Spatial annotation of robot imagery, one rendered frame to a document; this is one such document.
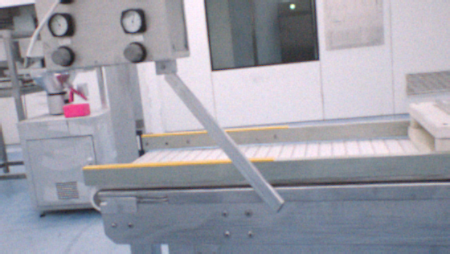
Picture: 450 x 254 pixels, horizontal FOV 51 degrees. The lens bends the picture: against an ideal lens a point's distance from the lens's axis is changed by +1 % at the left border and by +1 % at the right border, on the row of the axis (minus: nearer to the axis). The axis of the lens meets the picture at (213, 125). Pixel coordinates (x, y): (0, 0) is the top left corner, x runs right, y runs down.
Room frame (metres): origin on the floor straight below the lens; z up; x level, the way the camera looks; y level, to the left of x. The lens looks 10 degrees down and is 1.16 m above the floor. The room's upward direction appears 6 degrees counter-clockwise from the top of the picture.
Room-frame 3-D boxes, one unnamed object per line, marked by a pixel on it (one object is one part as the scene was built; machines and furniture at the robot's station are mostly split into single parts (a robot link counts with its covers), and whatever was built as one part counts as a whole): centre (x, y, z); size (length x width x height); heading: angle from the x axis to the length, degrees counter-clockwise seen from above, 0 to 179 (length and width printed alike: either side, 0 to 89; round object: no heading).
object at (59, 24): (0.76, 0.22, 1.22); 0.04 x 0.01 x 0.04; 75
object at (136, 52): (0.72, 0.11, 1.17); 0.03 x 0.03 x 0.04; 75
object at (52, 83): (3.74, 1.15, 0.95); 0.49 x 0.36 x 0.37; 80
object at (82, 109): (3.46, 1.00, 0.80); 0.16 x 0.12 x 0.09; 80
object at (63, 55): (0.75, 0.23, 1.18); 0.03 x 0.02 x 0.04; 75
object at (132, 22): (0.73, 0.10, 1.21); 0.04 x 0.01 x 0.04; 75
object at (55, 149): (3.68, 1.11, 0.38); 0.63 x 0.57 x 0.76; 80
